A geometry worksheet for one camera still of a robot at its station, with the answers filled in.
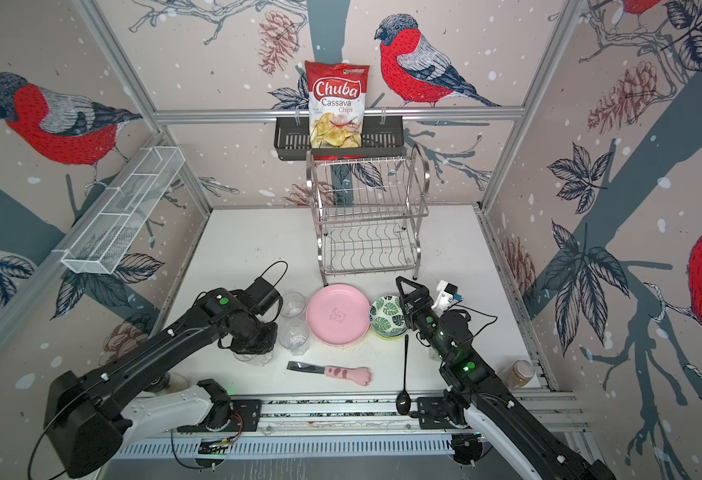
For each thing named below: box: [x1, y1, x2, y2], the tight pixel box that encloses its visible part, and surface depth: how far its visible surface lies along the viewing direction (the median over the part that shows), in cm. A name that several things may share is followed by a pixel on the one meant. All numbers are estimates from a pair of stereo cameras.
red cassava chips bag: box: [305, 60, 370, 160], surface depth 86 cm
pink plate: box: [306, 283, 371, 347], surface depth 91 cm
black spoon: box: [396, 334, 411, 416], surface depth 78 cm
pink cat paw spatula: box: [286, 361, 372, 387], surface depth 81 cm
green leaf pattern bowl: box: [369, 295, 408, 337], surface depth 87 cm
